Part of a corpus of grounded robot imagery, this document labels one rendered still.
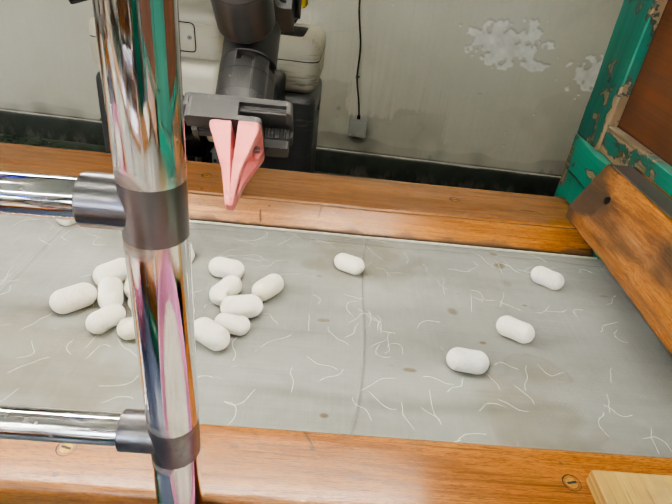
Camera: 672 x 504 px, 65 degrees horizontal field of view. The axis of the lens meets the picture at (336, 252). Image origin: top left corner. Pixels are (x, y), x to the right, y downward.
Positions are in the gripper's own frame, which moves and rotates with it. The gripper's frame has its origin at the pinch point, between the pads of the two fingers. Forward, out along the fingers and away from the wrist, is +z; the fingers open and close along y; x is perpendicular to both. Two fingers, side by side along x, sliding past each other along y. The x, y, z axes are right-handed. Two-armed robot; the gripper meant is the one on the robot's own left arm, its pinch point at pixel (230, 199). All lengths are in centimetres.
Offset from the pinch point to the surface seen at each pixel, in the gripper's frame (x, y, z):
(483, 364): -3.5, 22.8, 13.9
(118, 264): 1.6, -9.7, 6.7
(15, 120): 187, -139, -107
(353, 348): -0.9, 12.3, 13.1
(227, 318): -1.9, 1.4, 11.5
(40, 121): 186, -127, -107
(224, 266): 3.0, -0.2, 5.7
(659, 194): -2.5, 40.5, -3.4
